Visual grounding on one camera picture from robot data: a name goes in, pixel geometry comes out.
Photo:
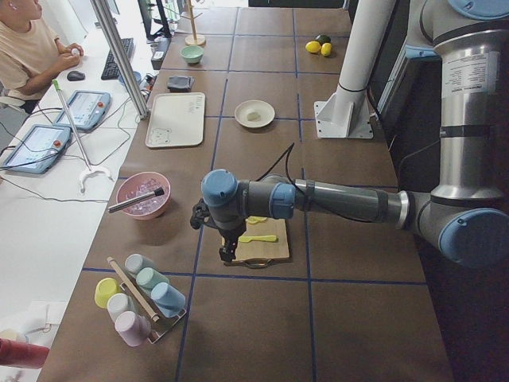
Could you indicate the blue cup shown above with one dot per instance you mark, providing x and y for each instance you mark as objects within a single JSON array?
[{"x": 168, "y": 299}]

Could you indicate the yellow lemon right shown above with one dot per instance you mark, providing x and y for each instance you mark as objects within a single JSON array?
[{"x": 326, "y": 49}]

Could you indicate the green bowl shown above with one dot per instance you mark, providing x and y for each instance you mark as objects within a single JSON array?
[{"x": 192, "y": 54}]

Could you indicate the upper teach pendant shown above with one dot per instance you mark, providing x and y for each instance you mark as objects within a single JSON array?
[{"x": 88, "y": 108}]

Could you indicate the grey cup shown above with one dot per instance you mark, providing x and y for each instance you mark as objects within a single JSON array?
[{"x": 134, "y": 263}]

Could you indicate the bamboo cutting board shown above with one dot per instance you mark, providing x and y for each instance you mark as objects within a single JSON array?
[{"x": 262, "y": 254}]

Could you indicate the green avocado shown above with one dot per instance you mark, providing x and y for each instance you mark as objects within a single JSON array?
[{"x": 323, "y": 39}]

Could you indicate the yellow plastic knife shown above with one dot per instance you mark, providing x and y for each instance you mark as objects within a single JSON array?
[{"x": 265, "y": 238}]

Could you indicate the black silver whisk brush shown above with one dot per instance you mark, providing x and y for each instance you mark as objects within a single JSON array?
[{"x": 133, "y": 201}]

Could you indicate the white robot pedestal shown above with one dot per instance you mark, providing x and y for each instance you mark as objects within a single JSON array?
[{"x": 346, "y": 114}]

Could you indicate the white round plate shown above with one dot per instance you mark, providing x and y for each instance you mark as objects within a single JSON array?
[{"x": 254, "y": 114}]

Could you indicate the yellow cup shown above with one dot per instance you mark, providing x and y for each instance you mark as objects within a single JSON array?
[{"x": 104, "y": 290}]

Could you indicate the green cup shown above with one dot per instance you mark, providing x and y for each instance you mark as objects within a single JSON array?
[{"x": 147, "y": 278}]

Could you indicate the white cup on rack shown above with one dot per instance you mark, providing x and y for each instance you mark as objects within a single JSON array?
[{"x": 120, "y": 303}]

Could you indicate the cup rack with wooden handle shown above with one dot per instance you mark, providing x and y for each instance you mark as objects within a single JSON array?
[{"x": 160, "y": 324}]

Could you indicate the yellow lemon left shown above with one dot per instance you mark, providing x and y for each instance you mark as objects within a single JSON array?
[{"x": 313, "y": 47}]

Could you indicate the teach pendant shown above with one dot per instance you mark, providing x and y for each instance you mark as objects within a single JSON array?
[
  {"x": 39, "y": 150},
  {"x": 88, "y": 108}
]

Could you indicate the lower teach pendant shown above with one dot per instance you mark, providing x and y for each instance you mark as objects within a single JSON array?
[{"x": 39, "y": 150}]

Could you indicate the red bottle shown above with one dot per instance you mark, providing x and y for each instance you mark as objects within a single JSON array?
[{"x": 22, "y": 355}]

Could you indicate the folded dark cloths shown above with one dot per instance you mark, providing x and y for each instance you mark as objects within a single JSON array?
[{"x": 180, "y": 83}]

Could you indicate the black computer mouse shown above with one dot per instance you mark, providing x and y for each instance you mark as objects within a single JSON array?
[{"x": 75, "y": 75}]

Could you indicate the aluminium frame post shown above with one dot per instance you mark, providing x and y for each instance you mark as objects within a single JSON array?
[{"x": 114, "y": 41}]

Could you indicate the pink cup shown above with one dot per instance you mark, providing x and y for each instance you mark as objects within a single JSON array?
[{"x": 133, "y": 328}]

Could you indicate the wooden mug stand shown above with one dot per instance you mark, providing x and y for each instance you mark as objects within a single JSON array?
[{"x": 193, "y": 38}]

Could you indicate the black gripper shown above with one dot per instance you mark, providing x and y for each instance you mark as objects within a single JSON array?
[{"x": 230, "y": 231}]

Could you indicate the cream rectangular tray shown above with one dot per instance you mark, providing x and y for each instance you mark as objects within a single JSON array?
[{"x": 176, "y": 120}]

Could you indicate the metal rod with hook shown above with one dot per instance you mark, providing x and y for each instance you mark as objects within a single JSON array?
[{"x": 89, "y": 170}]

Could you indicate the seated person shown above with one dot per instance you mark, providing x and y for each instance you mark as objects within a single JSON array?
[{"x": 32, "y": 55}]

